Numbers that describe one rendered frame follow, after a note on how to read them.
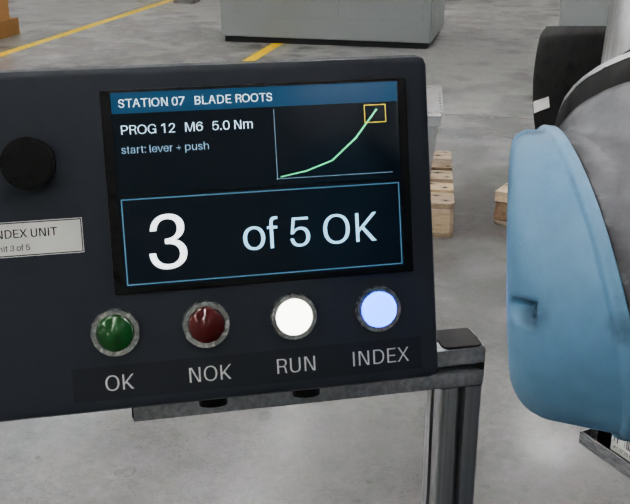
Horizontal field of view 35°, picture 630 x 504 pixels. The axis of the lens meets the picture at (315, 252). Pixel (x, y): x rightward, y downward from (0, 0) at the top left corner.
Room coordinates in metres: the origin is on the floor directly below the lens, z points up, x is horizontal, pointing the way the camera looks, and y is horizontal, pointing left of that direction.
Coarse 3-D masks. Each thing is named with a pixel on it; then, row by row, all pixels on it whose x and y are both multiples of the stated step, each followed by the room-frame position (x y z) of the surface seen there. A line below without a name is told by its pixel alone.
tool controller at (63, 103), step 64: (192, 64) 0.54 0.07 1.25; (256, 64) 0.55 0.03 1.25; (320, 64) 0.56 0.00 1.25; (384, 64) 0.56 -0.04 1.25; (0, 128) 0.51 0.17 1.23; (64, 128) 0.52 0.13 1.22; (128, 128) 0.52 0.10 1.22; (192, 128) 0.53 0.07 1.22; (256, 128) 0.54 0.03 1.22; (320, 128) 0.54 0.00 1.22; (384, 128) 0.55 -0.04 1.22; (0, 192) 0.50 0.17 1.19; (64, 192) 0.51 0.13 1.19; (128, 192) 0.51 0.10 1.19; (192, 192) 0.52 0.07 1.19; (256, 192) 0.53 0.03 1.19; (320, 192) 0.53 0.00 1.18; (384, 192) 0.54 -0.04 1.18; (0, 256) 0.49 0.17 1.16; (64, 256) 0.50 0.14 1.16; (256, 256) 0.52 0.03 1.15; (320, 256) 0.52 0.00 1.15; (384, 256) 0.53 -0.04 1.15; (0, 320) 0.48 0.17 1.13; (64, 320) 0.49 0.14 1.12; (256, 320) 0.51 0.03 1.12; (320, 320) 0.52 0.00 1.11; (0, 384) 0.47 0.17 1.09; (64, 384) 0.48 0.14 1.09; (128, 384) 0.49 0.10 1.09; (192, 384) 0.49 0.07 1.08; (256, 384) 0.50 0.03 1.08; (320, 384) 0.51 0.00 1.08
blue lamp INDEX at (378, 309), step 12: (372, 288) 0.52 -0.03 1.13; (384, 288) 0.53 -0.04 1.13; (360, 300) 0.52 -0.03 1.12; (372, 300) 0.52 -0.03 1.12; (384, 300) 0.52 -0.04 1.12; (396, 300) 0.53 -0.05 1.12; (360, 312) 0.52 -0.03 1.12; (372, 312) 0.52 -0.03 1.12; (384, 312) 0.52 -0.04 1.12; (396, 312) 0.52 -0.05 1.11; (372, 324) 0.52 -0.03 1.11; (384, 324) 0.52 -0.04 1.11
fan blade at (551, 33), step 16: (544, 32) 1.45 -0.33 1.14; (560, 32) 1.42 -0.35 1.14; (576, 32) 1.39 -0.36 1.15; (592, 32) 1.36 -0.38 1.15; (544, 48) 1.44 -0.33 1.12; (560, 48) 1.41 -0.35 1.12; (576, 48) 1.38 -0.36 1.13; (592, 48) 1.35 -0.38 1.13; (544, 64) 1.43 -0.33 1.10; (560, 64) 1.40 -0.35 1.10; (576, 64) 1.37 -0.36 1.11; (592, 64) 1.34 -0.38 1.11; (544, 80) 1.42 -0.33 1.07; (560, 80) 1.39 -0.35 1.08; (576, 80) 1.36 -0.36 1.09; (544, 96) 1.41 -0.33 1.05; (560, 96) 1.38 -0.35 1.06; (544, 112) 1.40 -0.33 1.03
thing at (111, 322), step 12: (108, 312) 0.49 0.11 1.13; (120, 312) 0.49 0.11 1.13; (96, 324) 0.49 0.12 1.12; (108, 324) 0.49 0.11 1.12; (120, 324) 0.49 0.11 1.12; (132, 324) 0.49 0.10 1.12; (96, 336) 0.49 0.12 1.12; (108, 336) 0.48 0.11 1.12; (120, 336) 0.48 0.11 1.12; (132, 336) 0.49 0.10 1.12; (96, 348) 0.49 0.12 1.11; (108, 348) 0.48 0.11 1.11; (120, 348) 0.48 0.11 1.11; (132, 348) 0.49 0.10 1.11
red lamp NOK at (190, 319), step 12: (204, 300) 0.51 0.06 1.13; (192, 312) 0.50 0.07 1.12; (204, 312) 0.50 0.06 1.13; (216, 312) 0.50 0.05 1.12; (192, 324) 0.50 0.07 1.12; (204, 324) 0.50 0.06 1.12; (216, 324) 0.50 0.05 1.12; (228, 324) 0.50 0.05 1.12; (192, 336) 0.50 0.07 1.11; (204, 336) 0.49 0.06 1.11; (216, 336) 0.50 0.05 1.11
